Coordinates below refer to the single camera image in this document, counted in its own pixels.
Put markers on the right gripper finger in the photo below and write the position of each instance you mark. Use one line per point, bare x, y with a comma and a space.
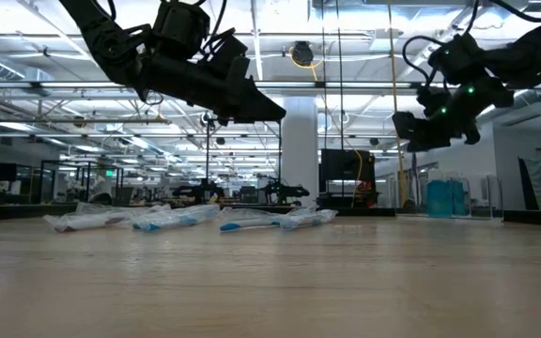
406, 131
432, 135

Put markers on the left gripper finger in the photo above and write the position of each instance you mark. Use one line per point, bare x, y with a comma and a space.
256, 105

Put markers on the purple toothbrush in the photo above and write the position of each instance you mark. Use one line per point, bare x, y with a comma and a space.
87, 221

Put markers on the black background robot arm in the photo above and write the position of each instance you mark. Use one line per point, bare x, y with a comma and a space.
284, 191
197, 190

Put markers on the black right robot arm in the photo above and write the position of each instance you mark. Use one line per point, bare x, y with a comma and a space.
533, 47

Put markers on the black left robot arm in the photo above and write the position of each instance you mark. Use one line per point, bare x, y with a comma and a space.
106, 42

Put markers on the black ceiling dome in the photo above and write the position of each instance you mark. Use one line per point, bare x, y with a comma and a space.
205, 118

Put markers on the white round pillar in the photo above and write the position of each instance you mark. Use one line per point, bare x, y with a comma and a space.
300, 150

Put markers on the black screen on cart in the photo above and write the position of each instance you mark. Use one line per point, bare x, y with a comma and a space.
345, 169

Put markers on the clear acrylic organizer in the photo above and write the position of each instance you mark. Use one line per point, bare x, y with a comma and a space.
482, 197

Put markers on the black leaning panel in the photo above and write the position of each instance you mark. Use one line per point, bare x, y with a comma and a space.
529, 192

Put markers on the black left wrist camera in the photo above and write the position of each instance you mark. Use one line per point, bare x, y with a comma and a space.
230, 47

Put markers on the black gantry frame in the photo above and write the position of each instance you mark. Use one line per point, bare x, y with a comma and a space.
207, 159

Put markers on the black frame enclosure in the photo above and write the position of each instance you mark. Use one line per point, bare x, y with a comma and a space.
41, 185

